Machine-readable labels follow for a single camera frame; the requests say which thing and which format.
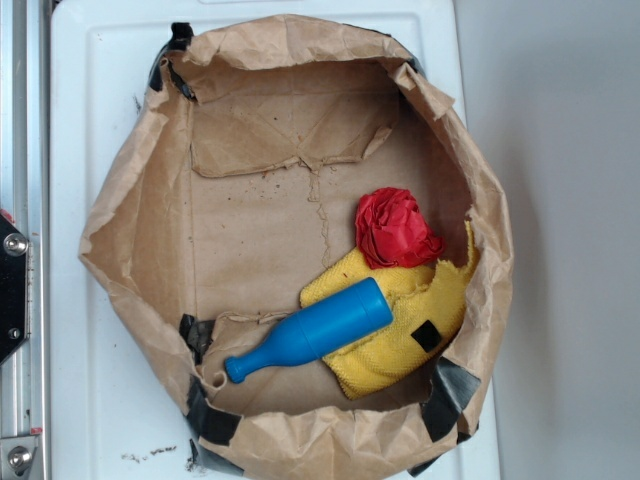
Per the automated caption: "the white plastic tray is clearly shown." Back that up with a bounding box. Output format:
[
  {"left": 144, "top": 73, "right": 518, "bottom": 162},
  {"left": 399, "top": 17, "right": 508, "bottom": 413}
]
[{"left": 45, "top": 0, "right": 503, "bottom": 480}]

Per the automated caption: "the black metal bracket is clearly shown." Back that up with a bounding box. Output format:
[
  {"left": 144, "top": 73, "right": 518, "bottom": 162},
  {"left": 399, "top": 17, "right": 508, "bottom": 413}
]
[{"left": 0, "top": 215, "right": 29, "bottom": 364}]

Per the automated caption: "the yellow woven cloth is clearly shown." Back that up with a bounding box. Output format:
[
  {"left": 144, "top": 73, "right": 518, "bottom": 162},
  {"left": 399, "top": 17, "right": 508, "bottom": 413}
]
[{"left": 300, "top": 221, "right": 480, "bottom": 400}]

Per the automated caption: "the brown paper bag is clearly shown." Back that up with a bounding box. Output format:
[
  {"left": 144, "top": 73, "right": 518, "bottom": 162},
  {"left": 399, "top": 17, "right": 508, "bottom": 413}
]
[{"left": 80, "top": 15, "right": 514, "bottom": 479}]

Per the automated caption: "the blue plastic bottle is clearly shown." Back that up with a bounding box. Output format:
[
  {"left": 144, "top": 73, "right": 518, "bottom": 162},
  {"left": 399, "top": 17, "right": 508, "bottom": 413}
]
[{"left": 224, "top": 278, "right": 393, "bottom": 384}]

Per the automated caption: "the aluminium frame rail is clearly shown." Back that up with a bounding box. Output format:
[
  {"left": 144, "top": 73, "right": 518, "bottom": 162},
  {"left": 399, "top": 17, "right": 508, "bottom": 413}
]
[{"left": 1, "top": 1, "right": 52, "bottom": 479}]

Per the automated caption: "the crumpled red paper ball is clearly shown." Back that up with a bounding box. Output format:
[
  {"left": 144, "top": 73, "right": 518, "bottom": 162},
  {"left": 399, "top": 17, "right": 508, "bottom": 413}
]
[{"left": 354, "top": 187, "right": 445, "bottom": 269}]

